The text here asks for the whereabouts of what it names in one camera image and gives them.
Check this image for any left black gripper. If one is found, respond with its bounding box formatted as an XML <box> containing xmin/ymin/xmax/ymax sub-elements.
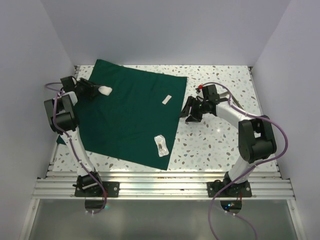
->
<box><xmin>75</xmin><ymin>78</ymin><xmax>102</xmax><ymax>100</ymax></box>

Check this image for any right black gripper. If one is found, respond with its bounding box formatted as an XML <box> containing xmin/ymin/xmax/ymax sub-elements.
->
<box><xmin>178</xmin><ymin>96</ymin><xmax>209</xmax><ymax>123</ymax></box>

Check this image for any clear plastic blister pack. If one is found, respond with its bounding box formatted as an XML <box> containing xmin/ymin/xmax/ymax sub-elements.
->
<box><xmin>154</xmin><ymin>135</ymin><xmax>169</xmax><ymax>157</ymax></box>

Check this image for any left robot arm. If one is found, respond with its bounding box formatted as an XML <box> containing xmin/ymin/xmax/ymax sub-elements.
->
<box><xmin>44</xmin><ymin>76</ymin><xmax>105</xmax><ymax>197</ymax></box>

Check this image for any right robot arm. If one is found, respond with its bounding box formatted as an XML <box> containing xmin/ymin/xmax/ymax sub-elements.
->
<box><xmin>179</xmin><ymin>82</ymin><xmax>277</xmax><ymax>197</ymax></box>

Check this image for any green surgical cloth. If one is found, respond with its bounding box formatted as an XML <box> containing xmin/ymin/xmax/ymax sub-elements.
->
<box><xmin>74</xmin><ymin>59</ymin><xmax>188</xmax><ymax>170</ymax></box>

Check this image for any small white paper packet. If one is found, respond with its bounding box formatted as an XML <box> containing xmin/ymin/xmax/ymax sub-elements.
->
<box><xmin>162</xmin><ymin>95</ymin><xmax>172</xmax><ymax>105</ymax></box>

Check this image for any metal instrument tray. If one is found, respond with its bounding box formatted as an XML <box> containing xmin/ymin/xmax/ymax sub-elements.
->
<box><xmin>219</xmin><ymin>91</ymin><xmax>241</xmax><ymax>108</ymax></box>

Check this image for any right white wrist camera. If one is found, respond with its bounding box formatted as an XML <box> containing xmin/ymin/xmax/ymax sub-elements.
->
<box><xmin>196</xmin><ymin>84</ymin><xmax>204</xmax><ymax>99</ymax></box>

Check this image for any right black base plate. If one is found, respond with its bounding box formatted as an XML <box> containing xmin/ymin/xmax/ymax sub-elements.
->
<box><xmin>206</xmin><ymin>180</ymin><xmax>253</xmax><ymax>198</ymax></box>

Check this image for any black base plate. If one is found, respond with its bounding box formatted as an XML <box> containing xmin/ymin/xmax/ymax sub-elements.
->
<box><xmin>206</xmin><ymin>180</ymin><xmax>253</xmax><ymax>198</ymax></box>
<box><xmin>74</xmin><ymin>181</ymin><xmax>120</xmax><ymax>198</ymax></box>

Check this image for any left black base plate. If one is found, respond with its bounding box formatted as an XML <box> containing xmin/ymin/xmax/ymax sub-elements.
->
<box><xmin>74</xmin><ymin>181</ymin><xmax>120</xmax><ymax>198</ymax></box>

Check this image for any aluminium mounting rail frame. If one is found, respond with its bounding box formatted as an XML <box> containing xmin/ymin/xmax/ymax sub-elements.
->
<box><xmin>18</xmin><ymin>65</ymin><xmax>306</xmax><ymax>240</ymax></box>

